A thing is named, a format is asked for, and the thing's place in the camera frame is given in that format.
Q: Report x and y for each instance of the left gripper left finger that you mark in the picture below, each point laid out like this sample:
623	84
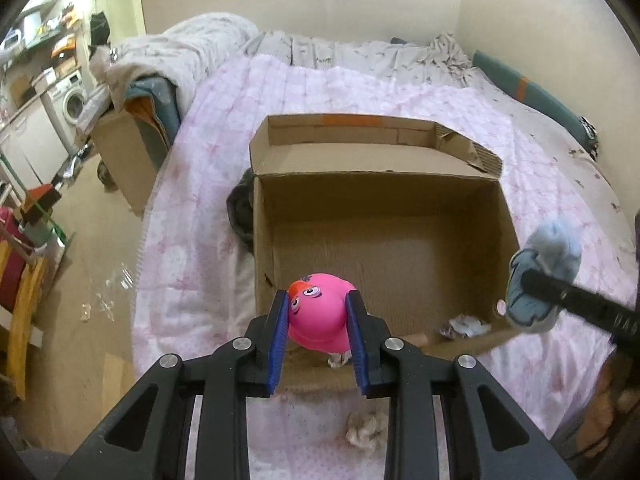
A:
146	435

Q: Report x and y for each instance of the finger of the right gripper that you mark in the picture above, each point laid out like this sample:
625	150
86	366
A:
595	309

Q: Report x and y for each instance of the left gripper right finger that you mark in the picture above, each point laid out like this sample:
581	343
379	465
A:
488	435

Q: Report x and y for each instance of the beige floral scrunchie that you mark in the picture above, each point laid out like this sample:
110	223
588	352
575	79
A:
367	432
464	326

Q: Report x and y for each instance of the pink rubber duck toy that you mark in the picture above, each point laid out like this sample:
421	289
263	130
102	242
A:
317	315

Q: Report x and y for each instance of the beige rolled sock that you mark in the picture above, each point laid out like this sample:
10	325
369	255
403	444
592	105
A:
419	340

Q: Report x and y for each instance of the pink floral bed quilt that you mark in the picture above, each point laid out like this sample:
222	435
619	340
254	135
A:
196	287

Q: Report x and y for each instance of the open cardboard box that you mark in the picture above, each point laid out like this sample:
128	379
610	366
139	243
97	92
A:
410	212

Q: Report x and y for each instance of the grey striped cloth bundle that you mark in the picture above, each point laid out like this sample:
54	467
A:
240	208

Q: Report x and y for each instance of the teal bolster pillow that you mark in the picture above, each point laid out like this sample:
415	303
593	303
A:
521	89

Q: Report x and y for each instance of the brown cardboard box bedside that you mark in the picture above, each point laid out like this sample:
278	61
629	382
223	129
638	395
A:
133	153

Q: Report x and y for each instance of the white grey floral duvet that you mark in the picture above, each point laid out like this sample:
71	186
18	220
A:
192	50

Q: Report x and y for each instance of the white washing machine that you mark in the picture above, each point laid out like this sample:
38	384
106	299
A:
64	102

